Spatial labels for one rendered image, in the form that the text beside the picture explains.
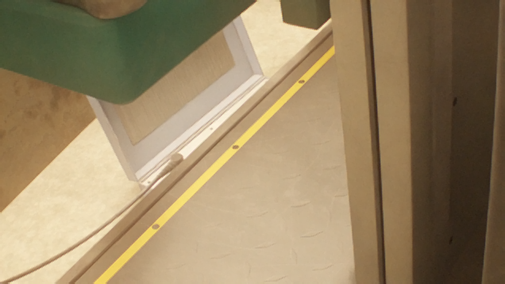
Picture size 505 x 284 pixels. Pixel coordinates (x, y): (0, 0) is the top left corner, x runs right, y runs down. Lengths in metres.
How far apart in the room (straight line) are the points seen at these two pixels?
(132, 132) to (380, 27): 0.92
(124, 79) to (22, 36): 0.08
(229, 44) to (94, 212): 0.43
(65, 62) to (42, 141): 1.12
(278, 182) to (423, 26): 0.42
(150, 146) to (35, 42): 0.95
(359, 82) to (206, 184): 0.41
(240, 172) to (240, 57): 0.66
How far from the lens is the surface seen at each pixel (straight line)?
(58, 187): 1.52
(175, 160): 1.34
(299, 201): 0.86
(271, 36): 1.83
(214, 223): 0.86
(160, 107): 1.41
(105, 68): 0.43
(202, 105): 1.48
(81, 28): 0.42
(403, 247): 0.63
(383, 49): 0.51
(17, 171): 1.53
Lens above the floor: 0.90
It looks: 38 degrees down
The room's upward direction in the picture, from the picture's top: 10 degrees counter-clockwise
